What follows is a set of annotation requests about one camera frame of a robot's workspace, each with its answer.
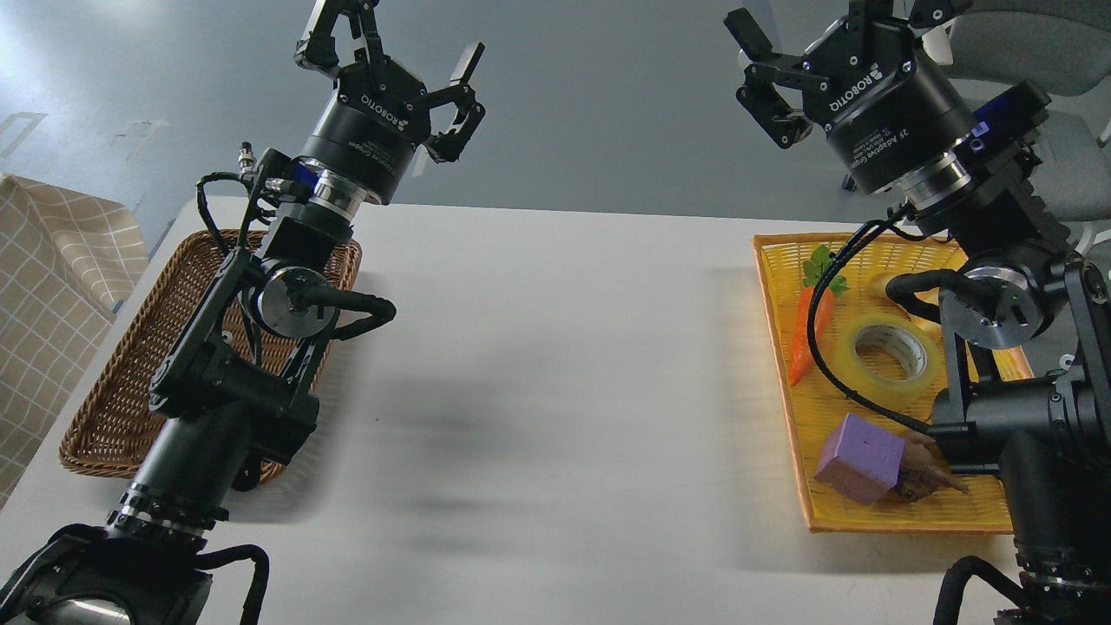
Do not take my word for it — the beige checkered cloth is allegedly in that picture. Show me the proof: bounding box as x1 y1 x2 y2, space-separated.
1 174 149 498

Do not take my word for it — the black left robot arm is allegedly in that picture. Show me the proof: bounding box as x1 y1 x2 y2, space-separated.
3 1 486 624

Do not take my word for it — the yellow tape roll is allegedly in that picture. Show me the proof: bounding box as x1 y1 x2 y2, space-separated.
829 312 944 411

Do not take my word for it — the yellow plastic basket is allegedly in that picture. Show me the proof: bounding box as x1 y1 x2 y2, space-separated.
753 233 1012 534

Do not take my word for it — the orange toy carrot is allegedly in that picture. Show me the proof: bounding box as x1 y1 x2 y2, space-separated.
788 245 849 387

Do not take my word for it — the toy bread croissant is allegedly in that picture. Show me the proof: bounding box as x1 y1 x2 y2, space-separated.
865 273 942 342

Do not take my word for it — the grey office chair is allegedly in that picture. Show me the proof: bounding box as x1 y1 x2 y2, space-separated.
922 1 1110 253

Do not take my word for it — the purple foam block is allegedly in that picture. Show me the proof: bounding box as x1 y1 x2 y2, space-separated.
814 412 904 505

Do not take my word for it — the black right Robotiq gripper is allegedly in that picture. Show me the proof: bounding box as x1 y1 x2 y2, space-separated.
725 0 975 194

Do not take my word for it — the brown toy figure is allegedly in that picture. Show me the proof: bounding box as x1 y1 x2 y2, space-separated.
892 431 970 502

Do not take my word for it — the brown wicker basket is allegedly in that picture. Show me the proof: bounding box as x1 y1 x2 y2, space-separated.
59 230 362 478

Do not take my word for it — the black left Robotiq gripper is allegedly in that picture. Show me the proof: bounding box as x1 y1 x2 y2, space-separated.
294 0 487 206

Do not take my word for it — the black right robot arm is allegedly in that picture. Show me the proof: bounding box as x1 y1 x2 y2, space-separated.
725 1 1108 624

